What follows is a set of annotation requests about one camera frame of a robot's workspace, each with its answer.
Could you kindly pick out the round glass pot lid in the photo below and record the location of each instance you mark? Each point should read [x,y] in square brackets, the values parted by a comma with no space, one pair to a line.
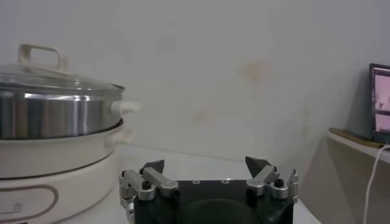
[61,79]

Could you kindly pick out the perforated stainless steel steamer basket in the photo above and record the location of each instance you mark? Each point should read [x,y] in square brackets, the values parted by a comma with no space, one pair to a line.
[45,115]

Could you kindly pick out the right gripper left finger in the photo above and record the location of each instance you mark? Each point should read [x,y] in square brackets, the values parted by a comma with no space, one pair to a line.
[152,182]

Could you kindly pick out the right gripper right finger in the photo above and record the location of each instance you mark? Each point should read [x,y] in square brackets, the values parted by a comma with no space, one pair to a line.
[265,179]

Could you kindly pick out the white side table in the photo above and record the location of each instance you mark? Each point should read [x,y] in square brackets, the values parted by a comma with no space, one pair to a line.
[341,176]

